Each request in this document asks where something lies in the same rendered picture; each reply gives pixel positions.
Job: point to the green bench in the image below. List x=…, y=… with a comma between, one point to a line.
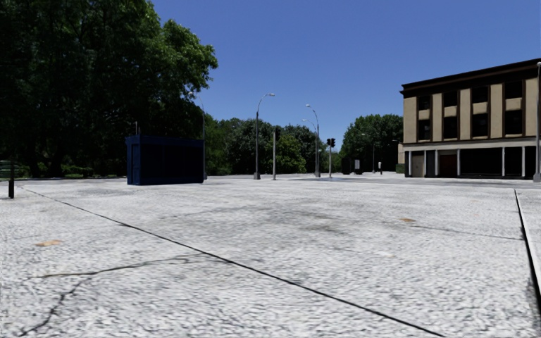
x=5, y=169

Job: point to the grey street lamp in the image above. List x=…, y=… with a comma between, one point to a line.
x=257, y=143
x=537, y=126
x=317, y=148
x=373, y=158

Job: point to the blue booth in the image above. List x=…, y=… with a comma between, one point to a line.
x=165, y=160

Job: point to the tan concrete building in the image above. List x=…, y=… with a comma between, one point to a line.
x=469, y=122

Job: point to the black bus shelter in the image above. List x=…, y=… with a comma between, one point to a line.
x=351, y=165

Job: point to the short dark post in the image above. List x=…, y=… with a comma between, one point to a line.
x=11, y=186

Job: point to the traffic light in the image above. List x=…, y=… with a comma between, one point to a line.
x=330, y=158
x=274, y=156

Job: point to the trees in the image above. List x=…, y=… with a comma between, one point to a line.
x=372, y=139
x=84, y=84

